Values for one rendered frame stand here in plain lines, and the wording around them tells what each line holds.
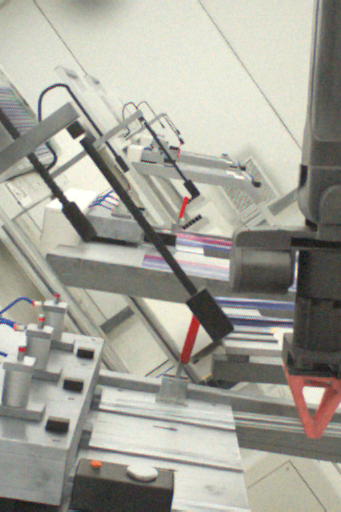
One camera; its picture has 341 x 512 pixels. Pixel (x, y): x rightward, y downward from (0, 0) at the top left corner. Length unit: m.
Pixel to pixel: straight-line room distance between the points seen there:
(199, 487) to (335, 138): 0.36
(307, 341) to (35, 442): 0.35
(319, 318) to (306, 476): 1.03
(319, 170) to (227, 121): 7.53
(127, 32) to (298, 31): 1.54
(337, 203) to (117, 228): 1.26
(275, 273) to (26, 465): 0.35
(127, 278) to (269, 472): 0.50
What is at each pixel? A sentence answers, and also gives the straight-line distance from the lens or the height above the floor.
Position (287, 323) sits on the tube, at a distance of 1.28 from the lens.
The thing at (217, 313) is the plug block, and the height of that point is 1.13.
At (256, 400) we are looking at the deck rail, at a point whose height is 0.97.
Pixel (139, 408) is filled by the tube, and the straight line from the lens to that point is 0.99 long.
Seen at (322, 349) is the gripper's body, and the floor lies 1.01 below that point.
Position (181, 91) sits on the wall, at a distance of 8.44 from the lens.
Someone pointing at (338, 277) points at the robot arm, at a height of 1.06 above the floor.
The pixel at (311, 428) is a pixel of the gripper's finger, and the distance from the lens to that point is 1.00.
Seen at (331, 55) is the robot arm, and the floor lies 1.25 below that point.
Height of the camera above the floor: 1.29
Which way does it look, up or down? 7 degrees down
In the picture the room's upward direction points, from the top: 36 degrees counter-clockwise
